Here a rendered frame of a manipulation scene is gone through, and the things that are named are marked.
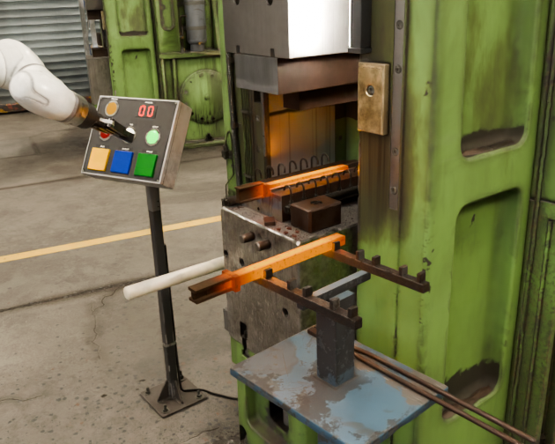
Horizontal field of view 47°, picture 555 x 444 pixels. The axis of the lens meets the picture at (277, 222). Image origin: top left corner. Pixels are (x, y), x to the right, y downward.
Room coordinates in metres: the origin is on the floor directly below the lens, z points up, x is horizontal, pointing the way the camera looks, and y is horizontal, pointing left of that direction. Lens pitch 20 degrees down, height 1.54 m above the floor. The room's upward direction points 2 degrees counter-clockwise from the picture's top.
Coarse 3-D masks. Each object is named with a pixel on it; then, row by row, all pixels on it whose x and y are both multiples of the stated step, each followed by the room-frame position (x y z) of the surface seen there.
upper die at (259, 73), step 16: (240, 64) 1.81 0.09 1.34; (256, 64) 1.75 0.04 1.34; (272, 64) 1.69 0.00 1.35; (288, 64) 1.69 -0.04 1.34; (304, 64) 1.72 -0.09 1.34; (320, 64) 1.76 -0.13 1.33; (336, 64) 1.79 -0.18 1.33; (352, 64) 1.83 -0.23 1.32; (240, 80) 1.81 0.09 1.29; (256, 80) 1.75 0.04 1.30; (272, 80) 1.69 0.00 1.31; (288, 80) 1.69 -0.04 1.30; (304, 80) 1.72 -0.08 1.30; (320, 80) 1.76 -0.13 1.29; (336, 80) 1.79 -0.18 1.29; (352, 80) 1.83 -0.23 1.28
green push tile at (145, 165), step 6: (138, 156) 2.02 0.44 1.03; (144, 156) 2.01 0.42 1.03; (150, 156) 2.00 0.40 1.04; (156, 156) 1.99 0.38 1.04; (138, 162) 2.00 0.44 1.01; (144, 162) 1.99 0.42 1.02; (150, 162) 1.98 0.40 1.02; (156, 162) 1.98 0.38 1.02; (138, 168) 1.99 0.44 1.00; (144, 168) 1.98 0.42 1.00; (150, 168) 1.97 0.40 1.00; (138, 174) 1.98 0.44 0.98; (144, 174) 1.97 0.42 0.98; (150, 174) 1.96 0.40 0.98
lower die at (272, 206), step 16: (352, 160) 2.03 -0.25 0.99; (288, 176) 1.87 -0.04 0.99; (320, 176) 1.82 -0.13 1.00; (336, 176) 1.84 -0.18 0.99; (352, 176) 1.84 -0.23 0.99; (272, 192) 1.71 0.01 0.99; (288, 192) 1.70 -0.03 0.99; (320, 192) 1.76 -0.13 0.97; (256, 208) 1.77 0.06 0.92; (272, 208) 1.71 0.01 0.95
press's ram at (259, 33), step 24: (240, 0) 1.80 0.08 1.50; (264, 0) 1.71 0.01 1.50; (288, 0) 1.63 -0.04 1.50; (312, 0) 1.68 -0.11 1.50; (336, 0) 1.72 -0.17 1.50; (240, 24) 1.80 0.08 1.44; (264, 24) 1.71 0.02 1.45; (288, 24) 1.63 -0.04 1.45; (312, 24) 1.68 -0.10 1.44; (336, 24) 1.72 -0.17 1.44; (240, 48) 1.81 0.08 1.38; (264, 48) 1.71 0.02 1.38; (288, 48) 1.63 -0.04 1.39; (312, 48) 1.68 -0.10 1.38; (336, 48) 1.72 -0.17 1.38
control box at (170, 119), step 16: (112, 96) 2.20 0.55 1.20; (128, 112) 2.13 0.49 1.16; (144, 112) 2.10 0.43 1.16; (160, 112) 2.07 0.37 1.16; (176, 112) 2.04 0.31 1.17; (128, 128) 2.10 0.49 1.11; (144, 128) 2.07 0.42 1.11; (160, 128) 2.04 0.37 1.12; (176, 128) 2.04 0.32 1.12; (96, 144) 2.13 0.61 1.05; (112, 144) 2.10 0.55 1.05; (128, 144) 2.07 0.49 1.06; (144, 144) 2.04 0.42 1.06; (160, 144) 2.01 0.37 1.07; (176, 144) 2.03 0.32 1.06; (112, 160) 2.06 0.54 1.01; (160, 160) 1.98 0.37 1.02; (176, 160) 2.02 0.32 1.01; (96, 176) 2.10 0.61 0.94; (112, 176) 2.03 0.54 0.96; (128, 176) 2.01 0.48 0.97; (160, 176) 1.95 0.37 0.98
